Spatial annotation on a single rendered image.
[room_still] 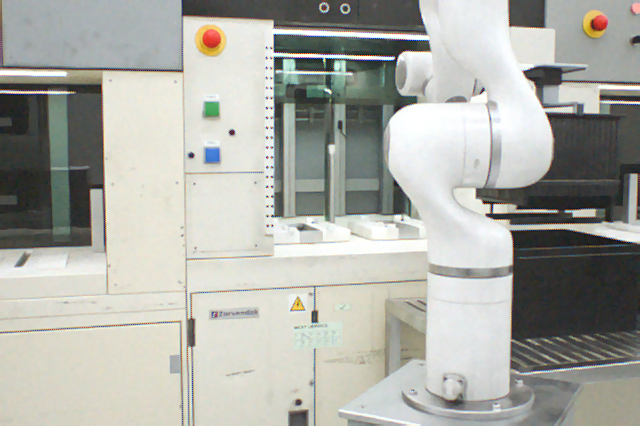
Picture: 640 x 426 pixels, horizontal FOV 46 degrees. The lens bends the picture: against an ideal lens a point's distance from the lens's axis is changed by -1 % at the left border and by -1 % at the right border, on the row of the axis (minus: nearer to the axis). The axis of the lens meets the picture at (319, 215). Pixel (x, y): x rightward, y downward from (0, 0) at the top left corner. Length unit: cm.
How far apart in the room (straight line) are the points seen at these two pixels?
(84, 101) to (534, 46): 116
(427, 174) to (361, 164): 169
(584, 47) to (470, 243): 108
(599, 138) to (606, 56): 55
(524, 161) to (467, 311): 22
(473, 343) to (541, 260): 43
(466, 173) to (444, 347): 24
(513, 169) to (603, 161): 53
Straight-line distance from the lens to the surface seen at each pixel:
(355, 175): 270
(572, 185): 152
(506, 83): 106
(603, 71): 206
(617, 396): 221
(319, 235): 194
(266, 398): 179
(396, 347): 179
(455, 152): 102
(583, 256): 150
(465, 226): 103
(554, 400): 116
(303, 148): 264
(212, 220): 168
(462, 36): 107
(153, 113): 166
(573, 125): 151
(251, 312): 172
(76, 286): 169
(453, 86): 138
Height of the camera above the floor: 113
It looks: 6 degrees down
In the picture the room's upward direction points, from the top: straight up
